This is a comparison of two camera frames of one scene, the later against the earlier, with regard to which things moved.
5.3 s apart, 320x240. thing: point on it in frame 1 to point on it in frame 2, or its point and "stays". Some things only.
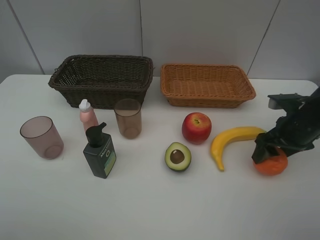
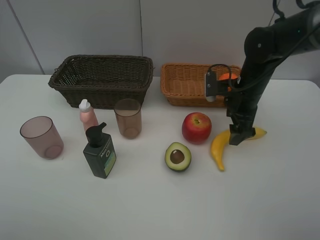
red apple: [196, 128] stays
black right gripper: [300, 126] to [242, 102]
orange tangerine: [273, 166] to [226, 76]
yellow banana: [221, 140] stays
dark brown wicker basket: [103, 80] stays
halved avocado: [177, 156] stays
